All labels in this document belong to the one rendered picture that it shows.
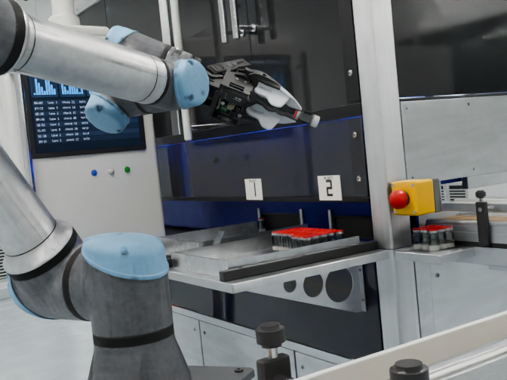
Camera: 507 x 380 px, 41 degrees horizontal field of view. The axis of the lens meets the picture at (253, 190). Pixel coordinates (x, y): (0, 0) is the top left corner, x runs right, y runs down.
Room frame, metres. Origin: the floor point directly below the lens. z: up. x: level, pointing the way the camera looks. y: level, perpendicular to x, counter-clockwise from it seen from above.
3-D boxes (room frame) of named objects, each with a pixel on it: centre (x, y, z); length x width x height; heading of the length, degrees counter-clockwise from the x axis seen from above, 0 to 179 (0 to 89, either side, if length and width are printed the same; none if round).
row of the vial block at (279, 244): (1.58, -0.08, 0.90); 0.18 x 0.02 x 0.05; 32
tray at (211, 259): (1.53, -0.01, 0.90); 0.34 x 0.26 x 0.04; 122
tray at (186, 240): (1.88, 0.07, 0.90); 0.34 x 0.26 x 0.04; 122
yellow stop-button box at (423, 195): (1.45, -0.34, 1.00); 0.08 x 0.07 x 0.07; 122
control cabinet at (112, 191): (2.25, 0.56, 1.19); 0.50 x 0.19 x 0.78; 130
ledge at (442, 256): (1.45, -0.38, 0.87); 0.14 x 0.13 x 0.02; 122
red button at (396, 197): (1.42, -0.30, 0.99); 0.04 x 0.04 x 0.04; 32
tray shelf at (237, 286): (1.70, 0.04, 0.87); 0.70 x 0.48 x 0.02; 32
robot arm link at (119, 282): (0.98, 0.20, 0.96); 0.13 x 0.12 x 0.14; 56
